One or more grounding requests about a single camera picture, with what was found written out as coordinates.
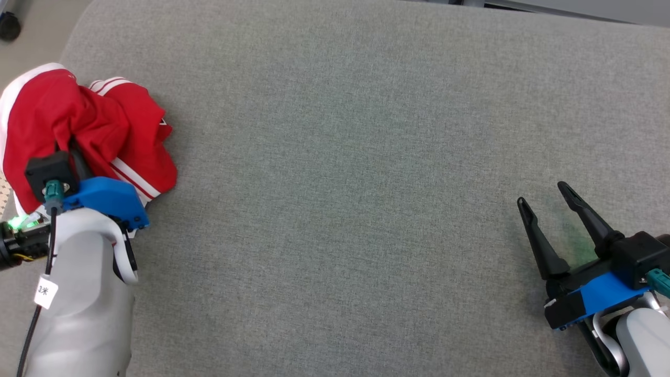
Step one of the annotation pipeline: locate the black caster wheel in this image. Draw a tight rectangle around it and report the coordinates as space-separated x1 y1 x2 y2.
0 11 22 42

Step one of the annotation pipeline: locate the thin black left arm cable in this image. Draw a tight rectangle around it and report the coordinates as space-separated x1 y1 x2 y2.
16 207 59 377

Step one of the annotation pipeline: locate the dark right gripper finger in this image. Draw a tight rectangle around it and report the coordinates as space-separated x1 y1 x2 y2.
517 197 572 281
557 181 625 258

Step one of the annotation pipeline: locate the teal camera connector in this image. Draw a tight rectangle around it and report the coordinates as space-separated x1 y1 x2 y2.
44 180 67 216
646 268 670 300

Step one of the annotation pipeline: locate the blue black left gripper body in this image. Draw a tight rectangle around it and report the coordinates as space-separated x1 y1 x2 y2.
63 176 150 231

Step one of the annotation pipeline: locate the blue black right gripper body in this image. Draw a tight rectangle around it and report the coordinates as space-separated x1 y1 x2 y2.
544 258 653 331

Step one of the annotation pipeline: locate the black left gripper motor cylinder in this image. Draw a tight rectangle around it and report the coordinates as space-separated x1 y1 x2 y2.
0 214 53 271

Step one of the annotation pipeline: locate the white left cable label tag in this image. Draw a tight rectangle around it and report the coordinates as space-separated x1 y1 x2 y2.
33 274 59 310

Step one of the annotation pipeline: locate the teal right camera connector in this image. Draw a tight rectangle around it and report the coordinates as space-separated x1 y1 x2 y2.
646 268 670 300

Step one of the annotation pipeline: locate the red white t-shirt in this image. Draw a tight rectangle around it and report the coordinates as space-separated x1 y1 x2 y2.
73 76 178 206

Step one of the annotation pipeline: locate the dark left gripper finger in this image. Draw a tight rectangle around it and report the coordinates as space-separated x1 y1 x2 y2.
69 139 94 183

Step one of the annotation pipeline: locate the teal left camera connector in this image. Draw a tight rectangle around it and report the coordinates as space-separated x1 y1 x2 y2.
44 180 67 216

